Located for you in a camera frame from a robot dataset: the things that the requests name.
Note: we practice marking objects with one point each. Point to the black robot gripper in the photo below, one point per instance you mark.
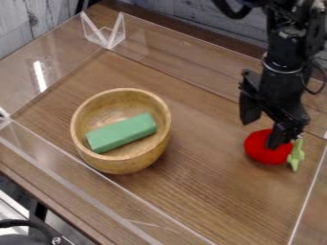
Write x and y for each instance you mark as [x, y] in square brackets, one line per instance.
[273, 93]

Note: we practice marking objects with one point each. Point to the red plush fruit green stem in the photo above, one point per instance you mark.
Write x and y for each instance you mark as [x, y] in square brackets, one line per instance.
[288, 153]

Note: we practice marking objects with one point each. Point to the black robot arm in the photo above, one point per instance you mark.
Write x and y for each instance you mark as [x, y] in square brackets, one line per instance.
[296, 33]

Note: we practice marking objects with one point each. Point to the green rectangular block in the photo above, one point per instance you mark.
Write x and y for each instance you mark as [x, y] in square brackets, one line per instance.
[120, 133]

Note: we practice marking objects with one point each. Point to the clear acrylic tray walls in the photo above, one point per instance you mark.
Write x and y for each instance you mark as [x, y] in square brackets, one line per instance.
[204, 194]

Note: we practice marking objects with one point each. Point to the black metal table frame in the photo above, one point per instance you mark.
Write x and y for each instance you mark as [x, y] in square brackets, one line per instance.
[50, 225]

